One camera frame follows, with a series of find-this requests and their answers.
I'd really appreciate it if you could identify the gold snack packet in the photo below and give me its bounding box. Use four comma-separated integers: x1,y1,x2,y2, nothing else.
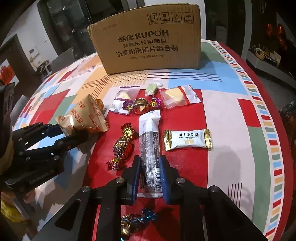
55,94,110,137

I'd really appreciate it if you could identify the colourful patterned tablecloth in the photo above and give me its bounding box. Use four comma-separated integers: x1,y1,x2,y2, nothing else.
13,39,292,241

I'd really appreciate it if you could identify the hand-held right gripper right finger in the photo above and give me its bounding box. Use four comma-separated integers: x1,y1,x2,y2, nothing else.
159,155,266,241

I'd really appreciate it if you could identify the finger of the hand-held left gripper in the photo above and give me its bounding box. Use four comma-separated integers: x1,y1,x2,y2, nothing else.
17,134,89,163
13,123,64,149

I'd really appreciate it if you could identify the green candy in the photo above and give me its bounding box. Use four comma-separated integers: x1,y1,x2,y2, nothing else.
144,81,163,97

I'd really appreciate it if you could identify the dark glass door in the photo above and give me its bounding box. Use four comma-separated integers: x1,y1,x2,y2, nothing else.
37,0,93,63

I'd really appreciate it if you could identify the red and gold foil candy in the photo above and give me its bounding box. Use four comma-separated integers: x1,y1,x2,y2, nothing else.
106,123,139,171

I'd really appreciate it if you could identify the black and white snack bar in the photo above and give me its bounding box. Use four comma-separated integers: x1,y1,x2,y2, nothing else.
137,110,163,198

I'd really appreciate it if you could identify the blue and gold foil candy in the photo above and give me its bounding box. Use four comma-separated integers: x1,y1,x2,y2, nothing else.
120,208,158,235

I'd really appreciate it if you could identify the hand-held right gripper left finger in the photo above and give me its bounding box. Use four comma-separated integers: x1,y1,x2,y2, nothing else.
54,156,141,241

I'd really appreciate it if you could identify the printed cardboard box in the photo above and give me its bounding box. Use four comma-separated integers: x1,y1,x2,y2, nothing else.
87,4,204,75

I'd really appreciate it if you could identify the white stool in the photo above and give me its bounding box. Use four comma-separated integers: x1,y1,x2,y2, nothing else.
37,60,50,77

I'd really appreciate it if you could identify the white wall intercom panel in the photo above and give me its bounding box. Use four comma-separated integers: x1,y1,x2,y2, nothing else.
29,45,39,63

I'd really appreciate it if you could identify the dark brown door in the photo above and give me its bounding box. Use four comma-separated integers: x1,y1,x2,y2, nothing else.
0,35,26,87

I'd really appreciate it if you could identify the red paper door decoration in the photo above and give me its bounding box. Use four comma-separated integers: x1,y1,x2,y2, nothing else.
0,65,15,82

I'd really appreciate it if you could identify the orange balloon cluster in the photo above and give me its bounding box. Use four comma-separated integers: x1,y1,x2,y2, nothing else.
266,23,289,52

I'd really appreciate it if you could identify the grey sideboard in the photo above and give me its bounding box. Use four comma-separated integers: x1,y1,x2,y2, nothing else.
246,46,296,84

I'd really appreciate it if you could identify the white and purple pastry packet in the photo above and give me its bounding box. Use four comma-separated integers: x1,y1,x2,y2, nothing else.
109,87,140,115

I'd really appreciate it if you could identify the purple and gold foil candy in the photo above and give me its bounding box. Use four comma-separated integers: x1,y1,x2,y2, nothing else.
122,97,161,115

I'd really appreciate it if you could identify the clear packet with yellow pastry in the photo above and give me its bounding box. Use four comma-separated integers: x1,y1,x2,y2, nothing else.
159,85,201,110

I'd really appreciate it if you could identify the white and gold candy packet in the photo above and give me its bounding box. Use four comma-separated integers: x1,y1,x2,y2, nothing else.
163,128,212,151

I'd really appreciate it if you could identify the grey chair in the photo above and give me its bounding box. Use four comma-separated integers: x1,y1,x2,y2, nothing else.
10,95,31,127
51,48,75,73

